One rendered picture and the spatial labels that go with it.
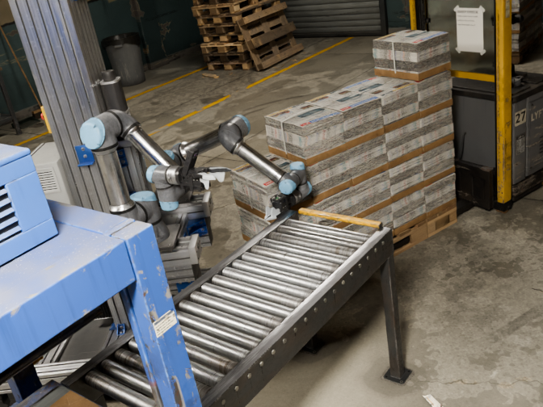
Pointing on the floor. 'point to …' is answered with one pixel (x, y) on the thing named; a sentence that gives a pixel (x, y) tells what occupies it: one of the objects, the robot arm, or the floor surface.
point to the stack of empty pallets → (228, 31)
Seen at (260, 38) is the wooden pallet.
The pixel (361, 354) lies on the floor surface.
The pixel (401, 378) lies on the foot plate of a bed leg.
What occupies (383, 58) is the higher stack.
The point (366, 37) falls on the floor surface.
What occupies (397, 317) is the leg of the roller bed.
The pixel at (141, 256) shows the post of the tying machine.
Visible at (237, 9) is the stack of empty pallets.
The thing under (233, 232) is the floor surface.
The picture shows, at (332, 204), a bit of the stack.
